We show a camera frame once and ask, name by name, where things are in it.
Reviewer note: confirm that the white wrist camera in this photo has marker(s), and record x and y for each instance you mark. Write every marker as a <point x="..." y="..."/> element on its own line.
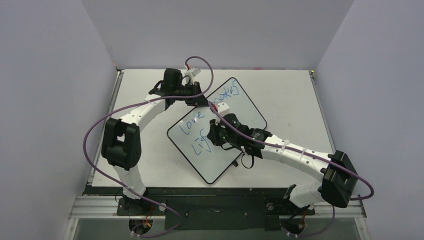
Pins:
<point x="190" y="75"/>
<point x="222" y="108"/>

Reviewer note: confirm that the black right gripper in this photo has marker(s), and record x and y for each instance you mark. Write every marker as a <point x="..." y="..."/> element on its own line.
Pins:
<point x="216" y="134"/>

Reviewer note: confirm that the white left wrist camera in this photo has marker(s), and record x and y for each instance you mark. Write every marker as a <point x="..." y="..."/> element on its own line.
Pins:
<point x="190" y="75"/>

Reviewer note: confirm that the black framed whiteboard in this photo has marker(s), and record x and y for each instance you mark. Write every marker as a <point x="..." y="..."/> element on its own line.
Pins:
<point x="204" y="141"/>

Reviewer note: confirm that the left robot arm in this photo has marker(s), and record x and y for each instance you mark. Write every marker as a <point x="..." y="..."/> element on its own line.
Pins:
<point x="121" y="144"/>

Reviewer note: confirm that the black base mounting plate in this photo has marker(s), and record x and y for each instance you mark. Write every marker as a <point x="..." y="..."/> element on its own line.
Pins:
<point x="207" y="208"/>

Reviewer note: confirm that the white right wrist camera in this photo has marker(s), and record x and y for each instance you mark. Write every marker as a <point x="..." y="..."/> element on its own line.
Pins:
<point x="222" y="108"/>

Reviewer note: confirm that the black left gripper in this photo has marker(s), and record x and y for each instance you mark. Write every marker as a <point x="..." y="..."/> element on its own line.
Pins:
<point x="200" y="101"/>

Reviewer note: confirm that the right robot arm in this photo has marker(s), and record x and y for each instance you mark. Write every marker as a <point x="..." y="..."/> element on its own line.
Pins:
<point x="332" y="172"/>

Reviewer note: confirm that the aluminium frame rail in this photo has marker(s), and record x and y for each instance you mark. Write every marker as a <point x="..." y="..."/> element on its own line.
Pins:
<point x="106" y="207"/>

